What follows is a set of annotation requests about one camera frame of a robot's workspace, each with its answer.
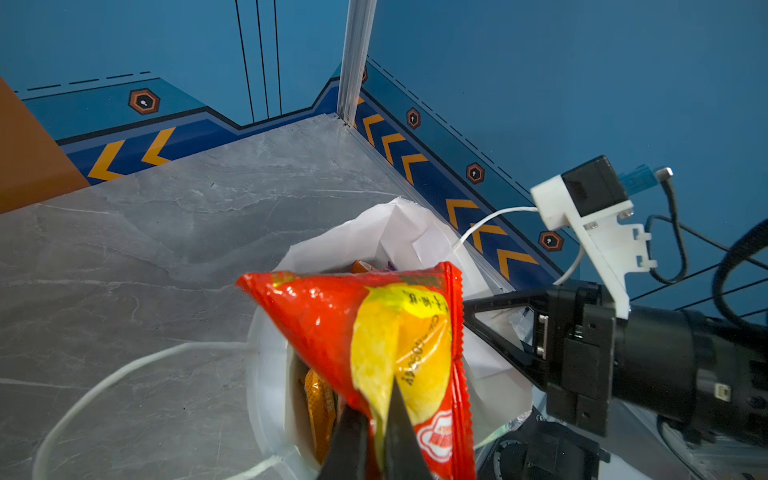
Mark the small orange cracker pack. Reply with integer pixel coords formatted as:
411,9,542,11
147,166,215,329
304,369,337,464

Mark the small orange yellow snack pack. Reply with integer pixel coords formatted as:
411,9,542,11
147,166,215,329
350,260,377,274

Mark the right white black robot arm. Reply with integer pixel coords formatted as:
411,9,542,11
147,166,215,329
464,223,767,447

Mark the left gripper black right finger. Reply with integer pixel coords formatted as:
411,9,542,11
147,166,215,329
384,380,432,480

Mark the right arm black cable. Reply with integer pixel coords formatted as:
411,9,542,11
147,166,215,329
644,176,768,286

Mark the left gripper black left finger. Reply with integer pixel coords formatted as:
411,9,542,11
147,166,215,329
316,406,369,480

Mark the small red snack pack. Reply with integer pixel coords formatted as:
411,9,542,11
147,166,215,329
237,262,476,479

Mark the colourful white paper bag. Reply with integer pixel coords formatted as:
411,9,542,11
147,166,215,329
32,198,534,479

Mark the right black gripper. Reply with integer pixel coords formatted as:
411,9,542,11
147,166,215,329
464,281,616,436

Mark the right aluminium corner post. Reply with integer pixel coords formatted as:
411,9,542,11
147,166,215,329
337,0,378,126

